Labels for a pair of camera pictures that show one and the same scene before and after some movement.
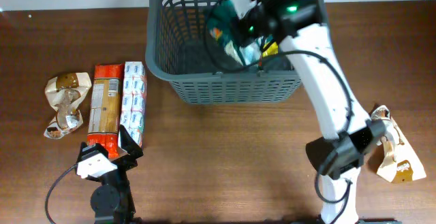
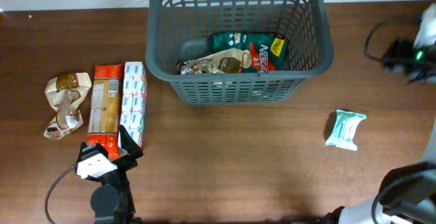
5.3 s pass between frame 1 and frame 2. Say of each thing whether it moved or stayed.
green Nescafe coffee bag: moved
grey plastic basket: stayed
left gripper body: stayed
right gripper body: moved
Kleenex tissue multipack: stayed
